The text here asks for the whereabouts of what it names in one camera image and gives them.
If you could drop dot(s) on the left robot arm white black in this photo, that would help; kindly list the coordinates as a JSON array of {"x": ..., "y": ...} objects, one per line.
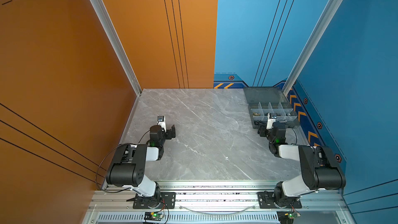
[{"x": 127, "y": 168}]

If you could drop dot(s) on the right circuit board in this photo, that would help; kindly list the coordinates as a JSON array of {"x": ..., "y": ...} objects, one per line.
[{"x": 288, "y": 217}]

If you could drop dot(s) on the left aluminium frame post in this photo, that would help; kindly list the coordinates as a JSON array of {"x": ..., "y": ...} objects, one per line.
[{"x": 108, "y": 26}]

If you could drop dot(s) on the green circuit board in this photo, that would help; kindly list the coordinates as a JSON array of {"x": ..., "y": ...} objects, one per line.
[{"x": 153, "y": 217}]

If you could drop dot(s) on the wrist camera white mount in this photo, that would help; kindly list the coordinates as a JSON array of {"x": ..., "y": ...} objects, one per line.
[
  {"x": 270, "y": 121},
  {"x": 161, "y": 122}
]

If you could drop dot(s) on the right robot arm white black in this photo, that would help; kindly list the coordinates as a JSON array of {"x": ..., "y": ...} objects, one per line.
[{"x": 319, "y": 167}]

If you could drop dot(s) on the right aluminium frame post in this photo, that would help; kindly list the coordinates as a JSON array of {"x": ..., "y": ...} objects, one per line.
[{"x": 323, "y": 22}]

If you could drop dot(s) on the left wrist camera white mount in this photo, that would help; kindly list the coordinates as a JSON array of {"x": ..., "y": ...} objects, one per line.
[{"x": 161, "y": 122}]

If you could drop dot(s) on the aluminium front rail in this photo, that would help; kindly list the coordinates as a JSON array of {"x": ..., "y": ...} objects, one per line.
[{"x": 216, "y": 202}]

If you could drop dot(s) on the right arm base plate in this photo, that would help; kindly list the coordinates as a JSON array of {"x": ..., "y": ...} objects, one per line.
[{"x": 268, "y": 200}]

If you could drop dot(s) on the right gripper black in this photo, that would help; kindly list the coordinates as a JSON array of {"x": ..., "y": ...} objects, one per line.
[{"x": 261, "y": 130}]

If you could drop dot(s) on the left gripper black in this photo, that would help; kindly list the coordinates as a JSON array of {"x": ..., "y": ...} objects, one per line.
[{"x": 168, "y": 136}]

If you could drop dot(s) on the aluminium frame post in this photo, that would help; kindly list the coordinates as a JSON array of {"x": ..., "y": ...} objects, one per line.
[
  {"x": 323, "y": 22},
  {"x": 108, "y": 26}
]

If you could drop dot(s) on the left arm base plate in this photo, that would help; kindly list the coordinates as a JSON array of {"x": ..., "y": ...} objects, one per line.
[{"x": 163, "y": 199}]

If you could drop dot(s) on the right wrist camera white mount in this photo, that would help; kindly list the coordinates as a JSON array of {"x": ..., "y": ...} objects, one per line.
[{"x": 270, "y": 121}]

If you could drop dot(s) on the grey plastic organizer box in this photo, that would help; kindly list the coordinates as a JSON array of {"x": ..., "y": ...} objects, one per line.
[{"x": 269, "y": 100}]

